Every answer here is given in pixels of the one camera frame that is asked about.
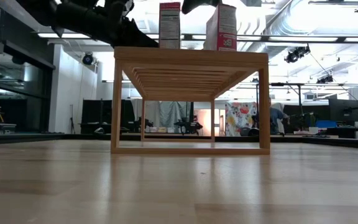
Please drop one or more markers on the red Froot Loops cereal box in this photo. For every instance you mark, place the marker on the red Froot Loops cereal box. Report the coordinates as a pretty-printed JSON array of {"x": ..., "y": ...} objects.
[
  {"x": 169, "y": 25},
  {"x": 222, "y": 31}
]

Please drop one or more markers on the blue plastic bin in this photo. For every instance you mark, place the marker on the blue plastic bin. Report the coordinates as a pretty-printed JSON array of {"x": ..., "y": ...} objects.
[{"x": 326, "y": 124}]

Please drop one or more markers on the black partition panel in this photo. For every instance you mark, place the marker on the black partition panel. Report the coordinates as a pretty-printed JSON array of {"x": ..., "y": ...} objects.
[{"x": 104, "y": 112}]

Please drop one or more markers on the black background robot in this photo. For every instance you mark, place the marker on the black background robot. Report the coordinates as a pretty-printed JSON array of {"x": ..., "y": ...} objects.
[{"x": 189, "y": 127}]

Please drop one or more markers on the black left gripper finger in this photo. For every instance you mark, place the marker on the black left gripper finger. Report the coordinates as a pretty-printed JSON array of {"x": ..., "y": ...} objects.
[
  {"x": 135, "y": 34},
  {"x": 141, "y": 45}
]

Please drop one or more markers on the grey hanging cloth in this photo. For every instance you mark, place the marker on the grey hanging cloth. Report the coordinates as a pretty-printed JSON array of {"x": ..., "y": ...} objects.
[{"x": 171, "y": 112}]

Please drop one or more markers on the black aluminium frame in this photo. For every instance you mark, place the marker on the black aluminium frame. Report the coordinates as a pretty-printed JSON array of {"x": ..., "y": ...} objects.
[{"x": 26, "y": 137}]

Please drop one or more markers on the black ceiling spotlight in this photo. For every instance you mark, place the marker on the black ceiling spotlight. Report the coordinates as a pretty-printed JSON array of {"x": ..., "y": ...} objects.
[
  {"x": 325, "y": 79},
  {"x": 295, "y": 54}
]

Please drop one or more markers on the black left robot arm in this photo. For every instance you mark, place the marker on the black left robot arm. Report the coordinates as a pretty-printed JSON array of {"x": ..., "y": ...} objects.
[{"x": 82, "y": 18}]

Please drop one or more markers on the person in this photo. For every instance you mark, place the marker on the person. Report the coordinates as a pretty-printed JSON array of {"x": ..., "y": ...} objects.
[{"x": 277, "y": 116}]

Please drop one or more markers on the wooden slatted shelf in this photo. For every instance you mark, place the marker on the wooden slatted shelf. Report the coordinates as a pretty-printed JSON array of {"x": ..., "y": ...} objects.
[{"x": 191, "y": 57}]

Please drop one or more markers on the black round wall lamp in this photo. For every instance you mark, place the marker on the black round wall lamp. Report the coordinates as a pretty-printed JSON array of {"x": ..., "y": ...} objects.
[{"x": 88, "y": 58}]

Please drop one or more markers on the black computer monitor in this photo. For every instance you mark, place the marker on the black computer monitor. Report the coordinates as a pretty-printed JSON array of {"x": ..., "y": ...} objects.
[{"x": 343, "y": 110}]

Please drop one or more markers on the floral patterned cloth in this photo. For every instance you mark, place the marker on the floral patterned cloth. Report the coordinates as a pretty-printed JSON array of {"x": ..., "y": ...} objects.
[{"x": 239, "y": 115}]

